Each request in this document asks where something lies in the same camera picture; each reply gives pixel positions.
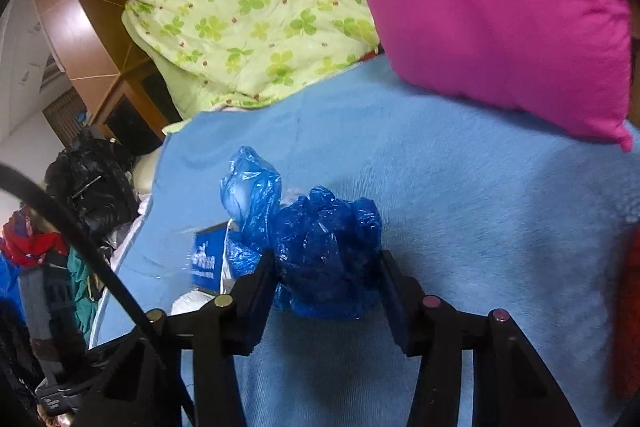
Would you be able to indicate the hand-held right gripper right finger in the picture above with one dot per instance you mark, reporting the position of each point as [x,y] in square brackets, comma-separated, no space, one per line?
[397,312]

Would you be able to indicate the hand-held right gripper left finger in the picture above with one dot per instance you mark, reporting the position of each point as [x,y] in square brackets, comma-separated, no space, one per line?
[264,289]

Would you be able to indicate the dark blue plastic bag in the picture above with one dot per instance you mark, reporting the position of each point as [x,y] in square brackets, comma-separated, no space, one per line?
[320,247]

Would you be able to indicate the pale blue plastic bag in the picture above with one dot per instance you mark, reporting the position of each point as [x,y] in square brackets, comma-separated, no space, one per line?
[247,192]

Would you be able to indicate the blue box with white print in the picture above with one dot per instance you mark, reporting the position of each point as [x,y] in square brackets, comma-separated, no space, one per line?
[205,257]

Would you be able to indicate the white plastic bag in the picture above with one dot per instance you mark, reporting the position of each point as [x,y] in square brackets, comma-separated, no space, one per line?
[192,302]

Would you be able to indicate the light blue blanket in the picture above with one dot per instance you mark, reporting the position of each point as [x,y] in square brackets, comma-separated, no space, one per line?
[500,207]

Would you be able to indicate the cream pillow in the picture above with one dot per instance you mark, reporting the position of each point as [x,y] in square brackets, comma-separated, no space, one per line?
[149,177]

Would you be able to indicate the teal garment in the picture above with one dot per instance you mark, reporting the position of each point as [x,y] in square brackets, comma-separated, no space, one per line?
[82,287]

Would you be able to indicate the black plastic bag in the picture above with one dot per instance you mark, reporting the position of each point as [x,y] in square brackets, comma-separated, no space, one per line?
[90,182]

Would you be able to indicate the red cloth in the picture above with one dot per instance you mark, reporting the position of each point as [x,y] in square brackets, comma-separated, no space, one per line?
[30,247]

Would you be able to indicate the green clover print quilt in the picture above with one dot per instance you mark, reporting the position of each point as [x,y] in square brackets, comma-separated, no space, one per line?
[240,7]

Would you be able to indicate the brown wooden cabinet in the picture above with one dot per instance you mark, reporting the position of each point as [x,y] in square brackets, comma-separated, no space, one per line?
[85,32]

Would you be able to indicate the magenta pillow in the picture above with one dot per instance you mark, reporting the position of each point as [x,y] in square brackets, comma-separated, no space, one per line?
[475,7]

